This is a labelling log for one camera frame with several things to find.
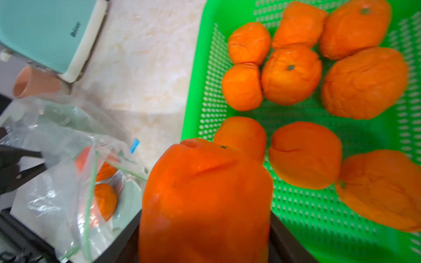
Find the mint green toaster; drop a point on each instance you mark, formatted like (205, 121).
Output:
(53, 36)

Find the pink ceramic mug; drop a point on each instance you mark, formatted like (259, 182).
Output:
(33, 82)

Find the green-zip bag of oranges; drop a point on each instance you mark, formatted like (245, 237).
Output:
(61, 126)

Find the green plastic basket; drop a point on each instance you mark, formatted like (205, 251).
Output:
(323, 225)

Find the orange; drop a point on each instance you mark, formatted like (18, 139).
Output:
(366, 84)
(241, 87)
(249, 43)
(301, 24)
(205, 203)
(243, 134)
(291, 74)
(354, 26)
(383, 186)
(306, 155)

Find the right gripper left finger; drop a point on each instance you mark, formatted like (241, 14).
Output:
(124, 249)

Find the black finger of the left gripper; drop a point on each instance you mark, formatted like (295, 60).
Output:
(11, 176)

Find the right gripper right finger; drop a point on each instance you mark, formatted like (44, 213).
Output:
(284, 247)

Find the blue-zip clear bag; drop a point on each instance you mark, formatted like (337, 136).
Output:
(134, 146)

